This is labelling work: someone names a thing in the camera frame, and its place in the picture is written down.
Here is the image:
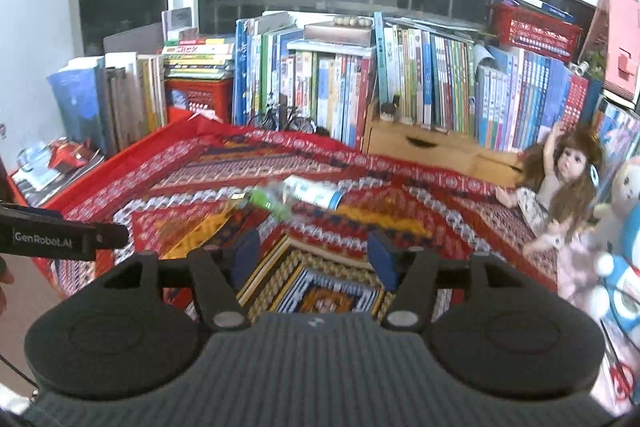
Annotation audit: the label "green plastic bag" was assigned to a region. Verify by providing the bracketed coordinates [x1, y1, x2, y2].
[230, 186, 294, 222]

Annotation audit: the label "white blue tissue pack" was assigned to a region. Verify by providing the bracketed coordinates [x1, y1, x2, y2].
[283, 176, 345, 210]

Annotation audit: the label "left row upright books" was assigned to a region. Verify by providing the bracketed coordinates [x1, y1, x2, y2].
[47, 52, 168, 157]

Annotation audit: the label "row upright books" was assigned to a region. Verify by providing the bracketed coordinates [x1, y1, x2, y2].
[231, 12, 376, 150]
[373, 12, 601, 153]
[47, 52, 168, 157]

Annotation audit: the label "right row upright books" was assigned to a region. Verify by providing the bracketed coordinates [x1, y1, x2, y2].
[373, 12, 601, 153]

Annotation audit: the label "stack of flat books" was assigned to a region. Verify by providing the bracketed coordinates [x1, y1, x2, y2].
[162, 37, 235, 80]

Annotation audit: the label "middle row upright books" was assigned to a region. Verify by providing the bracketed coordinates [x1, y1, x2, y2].
[231, 12, 376, 150]

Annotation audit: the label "red basket on books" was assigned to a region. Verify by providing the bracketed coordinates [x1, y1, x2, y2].
[489, 3, 582, 63]

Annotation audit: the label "person left hand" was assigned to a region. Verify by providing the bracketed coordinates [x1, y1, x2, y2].
[0, 258, 14, 314]

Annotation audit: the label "red crumpled snack bag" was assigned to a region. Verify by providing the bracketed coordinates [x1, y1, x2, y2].
[48, 136, 96, 173]

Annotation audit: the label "red patterned tablecloth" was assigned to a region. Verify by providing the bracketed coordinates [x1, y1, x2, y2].
[36, 117, 556, 314]

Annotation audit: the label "wooden drawer shelf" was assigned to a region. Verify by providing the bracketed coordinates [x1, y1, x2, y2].
[361, 100, 521, 186]

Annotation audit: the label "miniature black bicycle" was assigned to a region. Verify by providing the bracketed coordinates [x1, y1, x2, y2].
[247, 102, 317, 133]

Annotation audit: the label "small black bottle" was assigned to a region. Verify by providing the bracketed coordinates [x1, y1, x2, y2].
[380, 95, 400, 122]

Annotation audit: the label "brown haired doll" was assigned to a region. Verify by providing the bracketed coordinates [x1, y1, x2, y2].
[495, 121, 603, 256]

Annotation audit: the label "red plastic crate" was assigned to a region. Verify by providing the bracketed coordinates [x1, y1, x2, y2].
[165, 79, 232, 124]

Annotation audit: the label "pink storage box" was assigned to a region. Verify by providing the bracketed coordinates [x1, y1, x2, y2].
[579, 0, 639, 106]

